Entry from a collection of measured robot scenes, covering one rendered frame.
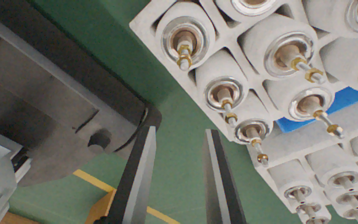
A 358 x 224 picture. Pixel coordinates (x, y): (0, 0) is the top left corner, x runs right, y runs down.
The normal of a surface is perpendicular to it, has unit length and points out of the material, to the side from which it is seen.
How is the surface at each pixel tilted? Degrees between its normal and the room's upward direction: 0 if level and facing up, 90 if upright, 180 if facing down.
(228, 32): 0
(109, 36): 0
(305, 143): 90
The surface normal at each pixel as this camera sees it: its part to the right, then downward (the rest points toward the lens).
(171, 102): -0.04, 0.60
